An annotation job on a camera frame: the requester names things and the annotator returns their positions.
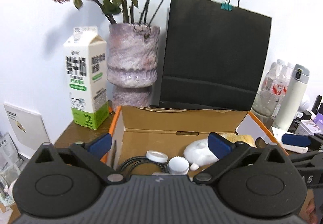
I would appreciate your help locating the purple ceramic vase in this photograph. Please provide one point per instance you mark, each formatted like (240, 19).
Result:
(132, 63)

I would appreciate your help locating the white yellow plush toy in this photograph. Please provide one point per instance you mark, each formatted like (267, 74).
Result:
(199, 155)

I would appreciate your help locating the person hand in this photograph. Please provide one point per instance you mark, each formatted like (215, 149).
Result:
(308, 212)

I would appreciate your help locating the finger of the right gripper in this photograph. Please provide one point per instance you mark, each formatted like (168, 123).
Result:
(312, 142)

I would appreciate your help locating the white green milk carton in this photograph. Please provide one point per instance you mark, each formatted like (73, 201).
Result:
(86, 69)

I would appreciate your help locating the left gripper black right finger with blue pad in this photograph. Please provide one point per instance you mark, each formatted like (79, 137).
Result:
(229, 155)

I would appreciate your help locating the white thermos bottle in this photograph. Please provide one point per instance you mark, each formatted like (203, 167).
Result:
(293, 98)

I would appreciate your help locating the black paper shopping bag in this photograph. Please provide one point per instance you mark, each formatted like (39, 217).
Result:
(214, 59)

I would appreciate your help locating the white round jar lid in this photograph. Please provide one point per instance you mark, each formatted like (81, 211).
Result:
(156, 156)

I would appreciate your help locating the bag of papers on floor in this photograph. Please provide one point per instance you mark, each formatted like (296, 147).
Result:
(10, 168)

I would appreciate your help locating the white ridged bottle cap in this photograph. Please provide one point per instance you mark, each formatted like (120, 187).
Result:
(178, 166)

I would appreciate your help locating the teal binder clip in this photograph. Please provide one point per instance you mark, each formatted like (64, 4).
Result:
(226, 7)

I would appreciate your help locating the clear plastic water bottle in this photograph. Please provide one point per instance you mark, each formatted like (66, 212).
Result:
(277, 79)

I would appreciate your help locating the white wall panel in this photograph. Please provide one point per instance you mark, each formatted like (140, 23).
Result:
(28, 128)

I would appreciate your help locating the orange cardboard box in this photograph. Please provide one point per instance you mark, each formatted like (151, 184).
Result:
(136, 130)

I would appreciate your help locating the clear glass cup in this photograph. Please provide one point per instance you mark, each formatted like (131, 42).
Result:
(265, 103)

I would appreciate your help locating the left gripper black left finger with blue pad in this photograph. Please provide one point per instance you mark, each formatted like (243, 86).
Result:
(89, 155)

